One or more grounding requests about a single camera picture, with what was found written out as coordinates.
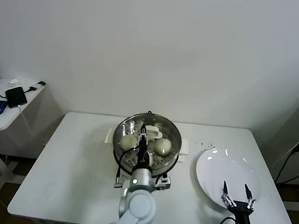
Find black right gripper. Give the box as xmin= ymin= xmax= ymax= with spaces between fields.
xmin=218 ymin=180 xmax=260 ymax=224

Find white round plate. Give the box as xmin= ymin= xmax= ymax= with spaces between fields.
xmin=191 ymin=146 xmax=265 ymax=216

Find black smartphone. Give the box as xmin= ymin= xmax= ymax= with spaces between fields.
xmin=3 ymin=85 xmax=30 ymax=111

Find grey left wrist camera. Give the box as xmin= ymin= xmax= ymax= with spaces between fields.
xmin=154 ymin=172 xmax=172 ymax=191

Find black white usb adapter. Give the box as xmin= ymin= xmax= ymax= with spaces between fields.
xmin=24 ymin=79 xmax=46 ymax=95

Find white charging cable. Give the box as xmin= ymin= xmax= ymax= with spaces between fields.
xmin=14 ymin=104 xmax=38 ymax=138

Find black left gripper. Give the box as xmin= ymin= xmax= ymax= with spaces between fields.
xmin=133 ymin=123 xmax=153 ymax=170

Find stainless steel steamer basket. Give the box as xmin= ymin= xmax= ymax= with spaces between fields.
xmin=102 ymin=109 xmax=194 ymax=181

